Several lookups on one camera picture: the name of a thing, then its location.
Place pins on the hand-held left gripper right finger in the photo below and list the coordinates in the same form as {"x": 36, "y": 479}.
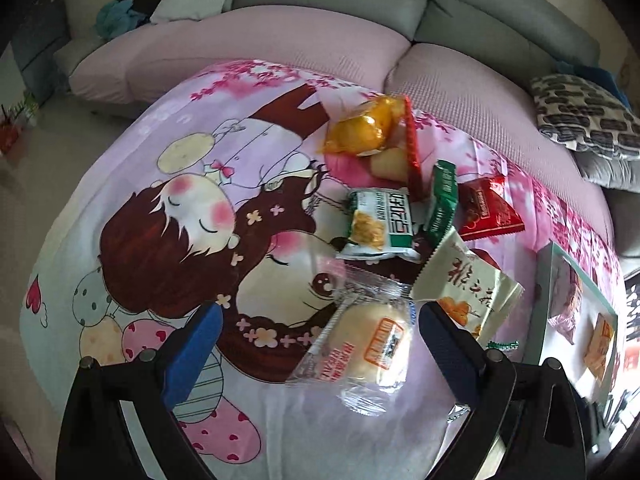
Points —
{"x": 450, "y": 355}

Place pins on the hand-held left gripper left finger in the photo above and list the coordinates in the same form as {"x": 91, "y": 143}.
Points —
{"x": 192, "y": 355}

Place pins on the green-edged rice cracker packet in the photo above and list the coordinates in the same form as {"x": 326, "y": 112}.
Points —
{"x": 502, "y": 345}

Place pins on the beige fruit-print snack packet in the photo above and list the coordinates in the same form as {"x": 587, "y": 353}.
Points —
{"x": 470, "y": 280}

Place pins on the clear steamed bun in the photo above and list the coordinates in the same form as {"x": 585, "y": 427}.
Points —
{"x": 360, "y": 340}

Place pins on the teal box lid tray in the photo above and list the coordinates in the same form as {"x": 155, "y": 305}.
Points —
{"x": 587, "y": 300}

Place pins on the red flower-print snack packet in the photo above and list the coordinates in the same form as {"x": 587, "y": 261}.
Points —
{"x": 487, "y": 210}

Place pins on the white green snack packet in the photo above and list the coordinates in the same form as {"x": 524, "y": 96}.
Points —
{"x": 385, "y": 215}

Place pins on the dark green snack packet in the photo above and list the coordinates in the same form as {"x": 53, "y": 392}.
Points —
{"x": 442, "y": 200}

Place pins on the long red patterned packet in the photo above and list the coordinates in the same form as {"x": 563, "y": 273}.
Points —
{"x": 412, "y": 150}

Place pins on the orange cake packet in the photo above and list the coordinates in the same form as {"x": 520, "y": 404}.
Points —
{"x": 357, "y": 130}

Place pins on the pink printed blanket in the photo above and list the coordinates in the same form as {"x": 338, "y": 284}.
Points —
{"x": 150, "y": 270}

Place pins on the purple white snack packet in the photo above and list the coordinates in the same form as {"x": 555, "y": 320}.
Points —
{"x": 567, "y": 310}

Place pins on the yellow egg roll packet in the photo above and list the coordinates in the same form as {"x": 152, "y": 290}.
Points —
{"x": 600, "y": 345}

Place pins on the grey pillow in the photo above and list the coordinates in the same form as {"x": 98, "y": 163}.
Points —
{"x": 610, "y": 170}

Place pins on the black white patterned pillow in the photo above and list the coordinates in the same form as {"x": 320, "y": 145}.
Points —
{"x": 585, "y": 110}

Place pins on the red potted decoration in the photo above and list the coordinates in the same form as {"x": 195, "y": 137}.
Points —
{"x": 10, "y": 135}

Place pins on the dark blue cloth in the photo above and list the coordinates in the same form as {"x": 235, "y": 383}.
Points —
{"x": 600, "y": 72}

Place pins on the dark storage box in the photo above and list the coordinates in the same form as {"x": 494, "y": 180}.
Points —
{"x": 35, "y": 50}

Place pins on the teal cloth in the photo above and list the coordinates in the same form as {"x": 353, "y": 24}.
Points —
{"x": 117, "y": 17}

